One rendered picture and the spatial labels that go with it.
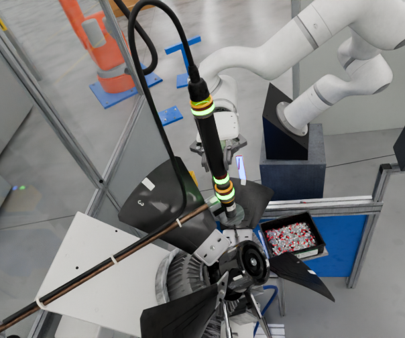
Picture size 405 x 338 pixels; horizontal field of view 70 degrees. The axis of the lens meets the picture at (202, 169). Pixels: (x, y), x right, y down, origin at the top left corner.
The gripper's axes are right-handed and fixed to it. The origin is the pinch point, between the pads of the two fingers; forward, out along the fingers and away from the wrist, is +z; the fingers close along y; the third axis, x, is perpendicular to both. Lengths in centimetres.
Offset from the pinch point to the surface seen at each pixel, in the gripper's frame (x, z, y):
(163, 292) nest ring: -34.8, 15.2, 20.9
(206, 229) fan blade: -20.7, 4.0, 6.3
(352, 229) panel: -87, -36, -47
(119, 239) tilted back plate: -24.9, 3.4, 34.3
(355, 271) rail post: -130, -35, -53
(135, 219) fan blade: -11.3, 6.5, 22.5
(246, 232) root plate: -32.0, -1.7, -2.8
